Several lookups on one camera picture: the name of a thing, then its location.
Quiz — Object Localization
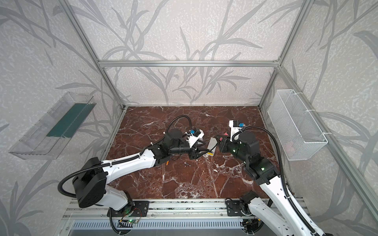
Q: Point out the white wire mesh basket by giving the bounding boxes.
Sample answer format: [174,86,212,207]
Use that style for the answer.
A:
[268,89,328,161]

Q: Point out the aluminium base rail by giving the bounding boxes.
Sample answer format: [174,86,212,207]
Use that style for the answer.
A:
[64,198,310,218]

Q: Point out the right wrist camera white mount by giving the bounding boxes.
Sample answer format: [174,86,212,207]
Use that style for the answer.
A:
[229,120,245,142]

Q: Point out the right black corrugated cable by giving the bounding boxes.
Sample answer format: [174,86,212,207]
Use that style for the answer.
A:
[231,125,320,235]

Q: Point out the clear plastic wall bin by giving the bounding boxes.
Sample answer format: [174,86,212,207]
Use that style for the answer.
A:
[9,92,96,160]

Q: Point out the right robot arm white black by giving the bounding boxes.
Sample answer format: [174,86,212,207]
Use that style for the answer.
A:
[216,132,326,236]

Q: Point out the black corrugated cable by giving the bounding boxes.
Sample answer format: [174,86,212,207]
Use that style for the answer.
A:
[231,125,320,235]
[57,114,193,198]

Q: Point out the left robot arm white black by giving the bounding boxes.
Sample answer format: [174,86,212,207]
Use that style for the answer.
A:
[58,128,208,212]

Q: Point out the left black corrugated cable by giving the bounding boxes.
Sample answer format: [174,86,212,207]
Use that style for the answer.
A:
[57,114,193,198]

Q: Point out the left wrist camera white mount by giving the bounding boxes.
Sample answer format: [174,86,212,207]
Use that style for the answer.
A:
[187,129,204,148]

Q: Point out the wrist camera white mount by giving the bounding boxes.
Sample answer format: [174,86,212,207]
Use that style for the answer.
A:
[187,129,204,148]
[229,120,245,142]

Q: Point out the white remote control yellow buttons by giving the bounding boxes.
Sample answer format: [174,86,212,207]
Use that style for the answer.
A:
[207,137,218,156]

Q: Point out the aluminium frame crossbar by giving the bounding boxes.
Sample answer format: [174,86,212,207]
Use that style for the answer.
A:
[97,60,279,67]

